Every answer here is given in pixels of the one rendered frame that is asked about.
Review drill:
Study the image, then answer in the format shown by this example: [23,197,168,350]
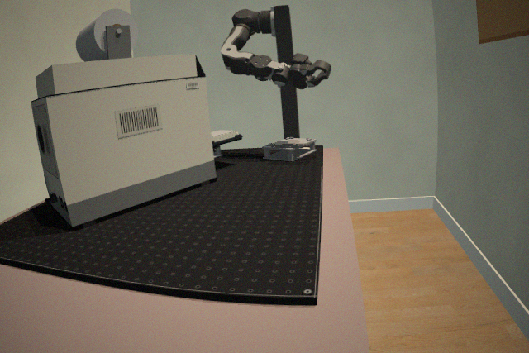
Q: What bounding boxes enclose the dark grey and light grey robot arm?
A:
[221,7,290,88]

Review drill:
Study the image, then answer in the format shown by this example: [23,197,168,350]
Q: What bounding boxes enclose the beige foil roll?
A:
[76,8,138,62]

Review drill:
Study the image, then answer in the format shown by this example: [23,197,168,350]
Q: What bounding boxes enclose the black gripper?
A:
[288,53,331,89]

